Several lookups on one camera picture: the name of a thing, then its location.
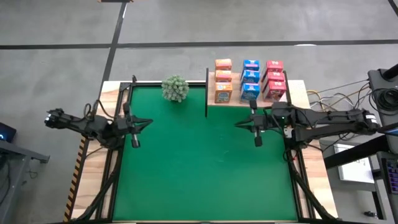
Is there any blue Rice Krispies cereal box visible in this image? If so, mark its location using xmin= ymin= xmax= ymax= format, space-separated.
xmin=241 ymin=59 xmax=261 ymax=72
xmin=239 ymin=69 xmax=261 ymax=85
xmin=239 ymin=82 xmax=261 ymax=104

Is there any black table frame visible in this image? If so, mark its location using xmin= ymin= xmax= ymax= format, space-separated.
xmin=70 ymin=74 xmax=338 ymax=224

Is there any wooden shelf board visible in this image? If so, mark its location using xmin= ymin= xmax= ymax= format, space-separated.
xmin=206 ymin=72 xmax=289 ymax=110

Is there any grey metal desk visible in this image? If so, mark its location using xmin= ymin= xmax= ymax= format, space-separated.
xmin=0 ymin=139 xmax=50 ymax=224

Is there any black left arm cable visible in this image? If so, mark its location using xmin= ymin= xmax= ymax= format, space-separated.
xmin=83 ymin=99 xmax=116 ymax=121

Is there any yellow black hazard strip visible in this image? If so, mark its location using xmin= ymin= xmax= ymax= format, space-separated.
xmin=63 ymin=116 xmax=91 ymax=222

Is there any black stand beam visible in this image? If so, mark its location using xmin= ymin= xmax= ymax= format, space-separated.
xmin=323 ymin=135 xmax=398 ymax=170

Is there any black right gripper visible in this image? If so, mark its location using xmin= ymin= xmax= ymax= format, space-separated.
xmin=234 ymin=99 xmax=285 ymax=147

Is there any red Froot Loops cereal box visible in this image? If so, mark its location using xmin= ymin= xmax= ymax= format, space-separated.
xmin=262 ymin=80 xmax=287 ymax=103
xmin=264 ymin=60 xmax=284 ymax=74
xmin=262 ymin=71 xmax=286 ymax=83

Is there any black keyboard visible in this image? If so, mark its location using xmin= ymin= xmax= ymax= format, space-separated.
xmin=381 ymin=157 xmax=398 ymax=195

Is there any black equipment stand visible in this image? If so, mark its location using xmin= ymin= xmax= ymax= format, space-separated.
xmin=366 ymin=63 xmax=398 ymax=125

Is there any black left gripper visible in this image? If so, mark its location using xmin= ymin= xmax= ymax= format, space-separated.
xmin=116 ymin=101 xmax=154 ymax=149

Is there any dark tablet screen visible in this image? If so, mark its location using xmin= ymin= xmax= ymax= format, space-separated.
xmin=377 ymin=122 xmax=398 ymax=138

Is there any black device with blue light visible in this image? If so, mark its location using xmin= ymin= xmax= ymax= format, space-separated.
xmin=0 ymin=122 xmax=17 ymax=143

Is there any orange Mini Wheats cereal box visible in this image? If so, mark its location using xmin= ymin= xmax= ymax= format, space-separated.
xmin=214 ymin=68 xmax=233 ymax=83
xmin=213 ymin=81 xmax=233 ymax=104
xmin=214 ymin=58 xmax=233 ymax=70

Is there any green table mat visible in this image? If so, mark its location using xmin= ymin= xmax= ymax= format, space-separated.
xmin=112 ymin=85 xmax=299 ymax=222

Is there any green plant in white pot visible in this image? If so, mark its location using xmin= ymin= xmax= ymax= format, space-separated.
xmin=160 ymin=74 xmax=190 ymax=103

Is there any white paper sheet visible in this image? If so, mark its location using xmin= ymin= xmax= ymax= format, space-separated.
xmin=333 ymin=142 xmax=376 ymax=184

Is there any black cable coil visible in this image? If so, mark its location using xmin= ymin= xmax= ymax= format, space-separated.
xmin=369 ymin=86 xmax=398 ymax=113

